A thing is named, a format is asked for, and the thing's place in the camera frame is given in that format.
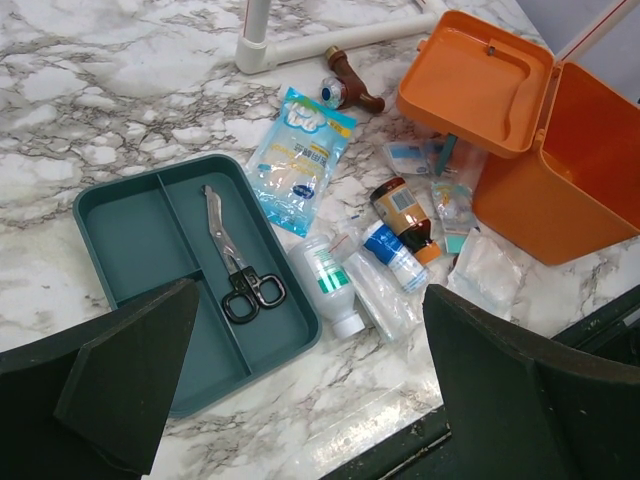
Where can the brown faucet blue knob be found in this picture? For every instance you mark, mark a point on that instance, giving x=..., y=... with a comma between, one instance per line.
x=345, y=89

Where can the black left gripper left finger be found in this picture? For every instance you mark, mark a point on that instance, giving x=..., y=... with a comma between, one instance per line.
x=91, y=401

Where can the white PVC pipe frame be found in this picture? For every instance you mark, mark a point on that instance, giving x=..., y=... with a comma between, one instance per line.
x=256, y=54

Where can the small band-aid packet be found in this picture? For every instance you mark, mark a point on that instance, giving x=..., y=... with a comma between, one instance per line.
x=453, y=203

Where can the orange medicine kit box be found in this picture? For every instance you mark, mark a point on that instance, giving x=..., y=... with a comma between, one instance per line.
x=562, y=174

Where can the blue white wipe packet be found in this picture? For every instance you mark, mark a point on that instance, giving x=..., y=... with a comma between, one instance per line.
x=407, y=157

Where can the white gauze pad packet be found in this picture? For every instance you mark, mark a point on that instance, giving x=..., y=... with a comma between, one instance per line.
x=486, y=276

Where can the blue-labelled bandage roll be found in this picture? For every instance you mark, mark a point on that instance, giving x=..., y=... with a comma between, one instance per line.
x=380, y=240

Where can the brown medicine bottle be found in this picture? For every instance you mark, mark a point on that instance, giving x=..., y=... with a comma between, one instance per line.
x=401, y=212

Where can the white bottle green label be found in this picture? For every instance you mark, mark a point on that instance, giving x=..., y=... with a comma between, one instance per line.
x=327, y=285

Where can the black-handled bandage scissors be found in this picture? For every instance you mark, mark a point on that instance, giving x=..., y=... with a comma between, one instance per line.
x=245, y=282

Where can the teal divided tray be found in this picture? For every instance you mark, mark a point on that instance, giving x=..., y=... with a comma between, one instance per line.
x=150, y=229

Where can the blue cotton swab bag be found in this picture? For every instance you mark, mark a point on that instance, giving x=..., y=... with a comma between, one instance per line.
x=293, y=164

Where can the teal box latch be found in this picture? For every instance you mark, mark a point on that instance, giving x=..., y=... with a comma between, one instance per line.
x=445, y=153

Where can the clear gauze strip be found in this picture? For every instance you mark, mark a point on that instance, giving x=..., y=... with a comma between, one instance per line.
x=378, y=290

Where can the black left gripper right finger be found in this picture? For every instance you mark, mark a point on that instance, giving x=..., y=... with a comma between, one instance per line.
x=525, y=390

